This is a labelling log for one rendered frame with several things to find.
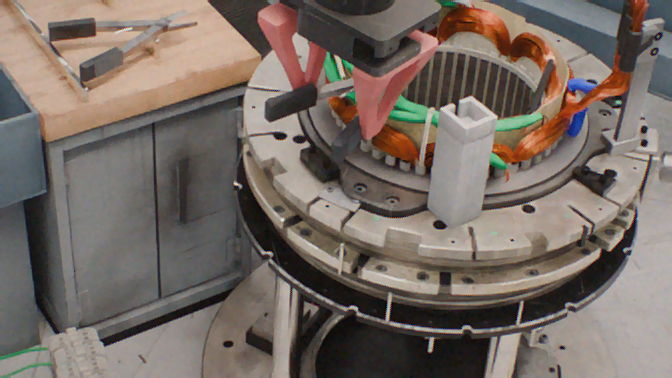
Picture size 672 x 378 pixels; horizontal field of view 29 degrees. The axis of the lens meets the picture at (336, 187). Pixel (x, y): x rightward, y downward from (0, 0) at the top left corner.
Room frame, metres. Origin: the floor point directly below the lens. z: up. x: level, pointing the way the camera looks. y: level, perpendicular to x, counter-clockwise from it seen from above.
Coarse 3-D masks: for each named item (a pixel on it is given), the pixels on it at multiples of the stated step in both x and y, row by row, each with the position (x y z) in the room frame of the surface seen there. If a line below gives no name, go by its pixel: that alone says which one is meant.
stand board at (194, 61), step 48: (0, 0) 0.99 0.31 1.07; (48, 0) 1.00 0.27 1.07; (96, 0) 1.01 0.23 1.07; (144, 0) 1.01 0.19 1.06; (192, 0) 1.02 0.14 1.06; (0, 48) 0.92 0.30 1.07; (96, 48) 0.93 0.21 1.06; (144, 48) 0.93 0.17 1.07; (192, 48) 0.94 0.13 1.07; (240, 48) 0.95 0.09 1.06; (48, 96) 0.86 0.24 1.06; (96, 96) 0.86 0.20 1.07; (144, 96) 0.87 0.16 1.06; (192, 96) 0.90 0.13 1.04
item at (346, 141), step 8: (352, 120) 0.70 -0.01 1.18; (344, 128) 0.70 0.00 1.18; (352, 128) 0.70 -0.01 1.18; (360, 128) 0.70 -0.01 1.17; (344, 136) 0.69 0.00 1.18; (352, 136) 0.69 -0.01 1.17; (360, 136) 0.70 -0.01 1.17; (336, 144) 0.68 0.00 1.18; (344, 144) 0.68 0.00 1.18; (352, 144) 0.69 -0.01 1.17; (336, 152) 0.68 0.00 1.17; (344, 152) 0.68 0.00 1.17; (336, 160) 0.68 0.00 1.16
